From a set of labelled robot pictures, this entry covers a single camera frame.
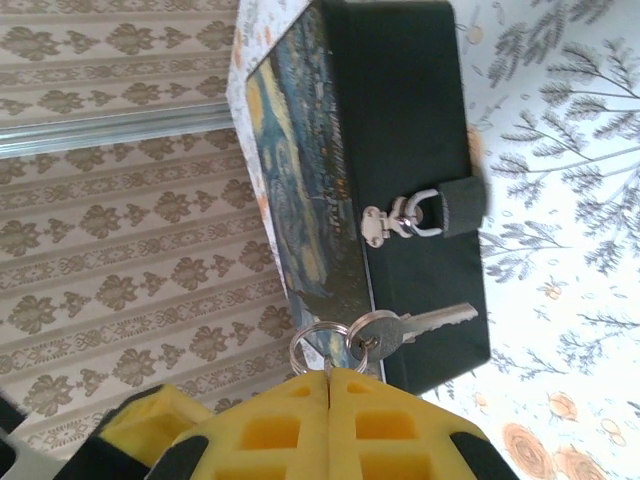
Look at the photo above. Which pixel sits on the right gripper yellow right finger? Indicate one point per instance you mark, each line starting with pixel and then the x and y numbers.
pixel 400 440

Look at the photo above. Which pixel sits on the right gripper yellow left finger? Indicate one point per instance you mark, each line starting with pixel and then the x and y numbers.
pixel 270 440

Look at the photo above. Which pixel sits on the silver key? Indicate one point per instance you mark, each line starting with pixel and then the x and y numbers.
pixel 385 330

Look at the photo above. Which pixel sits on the black padlock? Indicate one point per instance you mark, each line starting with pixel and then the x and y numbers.
pixel 462 205

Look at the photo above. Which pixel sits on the silver box hasp latch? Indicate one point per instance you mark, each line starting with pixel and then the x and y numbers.
pixel 372 225

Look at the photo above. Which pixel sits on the floral table cloth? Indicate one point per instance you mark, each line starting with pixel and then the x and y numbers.
pixel 560 250

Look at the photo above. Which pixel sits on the black box starry night lid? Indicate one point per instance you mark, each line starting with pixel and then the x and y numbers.
pixel 400 100

